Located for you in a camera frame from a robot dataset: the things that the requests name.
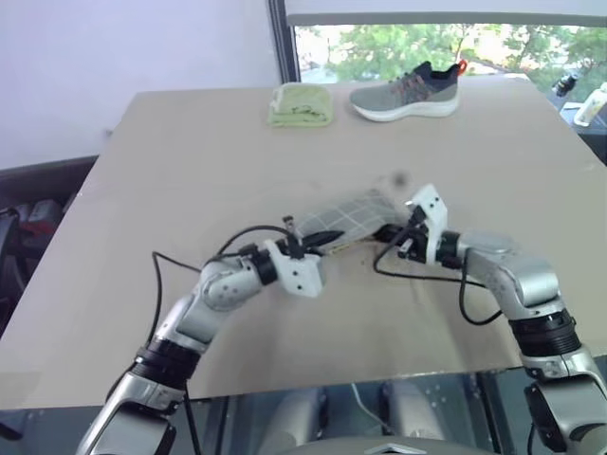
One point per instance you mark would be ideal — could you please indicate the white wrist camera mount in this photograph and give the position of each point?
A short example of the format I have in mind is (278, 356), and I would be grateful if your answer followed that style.
(301, 277)
(434, 208)

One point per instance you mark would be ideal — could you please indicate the silver robot torso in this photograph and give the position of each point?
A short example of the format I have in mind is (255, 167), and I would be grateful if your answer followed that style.
(389, 446)

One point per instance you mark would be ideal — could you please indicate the grey roller blind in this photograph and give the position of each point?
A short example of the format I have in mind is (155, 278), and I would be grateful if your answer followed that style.
(446, 19)

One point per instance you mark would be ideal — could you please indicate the grey sneaker with white sole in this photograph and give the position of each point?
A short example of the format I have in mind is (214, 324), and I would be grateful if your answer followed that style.
(408, 97)

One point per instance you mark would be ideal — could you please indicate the white bottle with label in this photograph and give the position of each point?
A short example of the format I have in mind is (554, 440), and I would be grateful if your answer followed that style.
(590, 106)

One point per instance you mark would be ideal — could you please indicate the black and red equipment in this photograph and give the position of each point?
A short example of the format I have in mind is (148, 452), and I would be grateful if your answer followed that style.
(40, 223)

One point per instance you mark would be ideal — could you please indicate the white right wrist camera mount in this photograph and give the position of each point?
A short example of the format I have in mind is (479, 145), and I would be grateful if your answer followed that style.
(434, 208)

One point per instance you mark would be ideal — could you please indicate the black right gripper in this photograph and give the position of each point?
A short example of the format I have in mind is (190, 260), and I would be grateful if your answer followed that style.
(415, 242)

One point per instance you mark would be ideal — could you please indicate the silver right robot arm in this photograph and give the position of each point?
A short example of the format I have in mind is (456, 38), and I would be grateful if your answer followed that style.
(526, 279)

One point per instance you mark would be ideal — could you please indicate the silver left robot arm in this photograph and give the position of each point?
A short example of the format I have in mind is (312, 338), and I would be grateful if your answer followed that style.
(223, 289)

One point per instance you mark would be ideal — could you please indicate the folded green towel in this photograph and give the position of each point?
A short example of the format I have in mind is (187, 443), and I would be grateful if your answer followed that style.
(301, 105)

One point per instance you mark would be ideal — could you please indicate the small black device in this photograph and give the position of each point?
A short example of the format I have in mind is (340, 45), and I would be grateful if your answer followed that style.
(564, 84)

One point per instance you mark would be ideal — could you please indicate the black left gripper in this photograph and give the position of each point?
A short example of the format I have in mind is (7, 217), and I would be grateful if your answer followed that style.
(296, 246)

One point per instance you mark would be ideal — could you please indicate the dark window frame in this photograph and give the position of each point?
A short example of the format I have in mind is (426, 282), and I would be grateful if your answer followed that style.
(284, 42)

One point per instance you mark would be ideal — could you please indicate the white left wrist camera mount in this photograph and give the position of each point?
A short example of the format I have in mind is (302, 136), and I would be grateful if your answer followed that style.
(301, 277)

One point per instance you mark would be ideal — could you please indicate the grey plaid pouch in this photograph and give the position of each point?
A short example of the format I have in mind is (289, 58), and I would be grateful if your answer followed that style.
(351, 215)

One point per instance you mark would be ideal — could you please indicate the silver robot leg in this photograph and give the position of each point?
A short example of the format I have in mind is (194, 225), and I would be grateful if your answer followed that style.
(299, 417)
(410, 410)

